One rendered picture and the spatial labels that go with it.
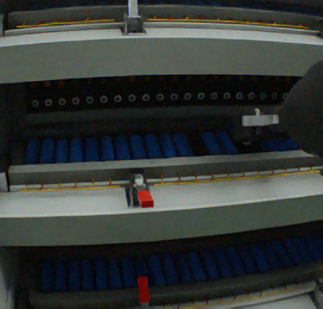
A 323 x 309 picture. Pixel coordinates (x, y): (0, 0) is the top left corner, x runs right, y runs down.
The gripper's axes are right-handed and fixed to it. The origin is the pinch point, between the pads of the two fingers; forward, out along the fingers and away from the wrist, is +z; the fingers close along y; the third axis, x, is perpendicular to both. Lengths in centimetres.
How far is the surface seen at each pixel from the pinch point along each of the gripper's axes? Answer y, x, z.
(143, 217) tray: 15.2, 9.5, -3.8
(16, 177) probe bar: 30.1, 4.4, -0.3
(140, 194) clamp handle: 15.8, 6.6, -8.3
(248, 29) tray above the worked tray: 0.4, -12.8, -2.6
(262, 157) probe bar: -0.9, 3.5, -0.2
